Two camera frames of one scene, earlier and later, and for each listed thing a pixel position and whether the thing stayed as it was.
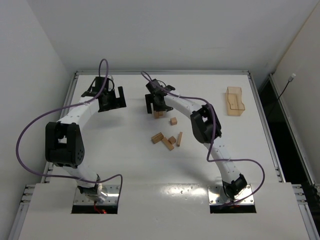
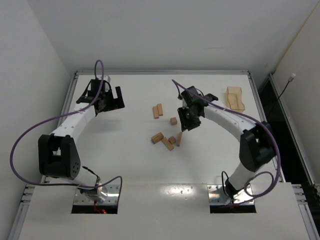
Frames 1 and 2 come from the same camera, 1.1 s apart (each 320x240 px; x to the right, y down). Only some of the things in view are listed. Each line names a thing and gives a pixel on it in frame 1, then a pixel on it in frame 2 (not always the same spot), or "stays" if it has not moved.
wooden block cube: [173, 121] stays
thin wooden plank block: [179, 138] stays
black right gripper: [158, 104] → [187, 120]
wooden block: [156, 115] stays
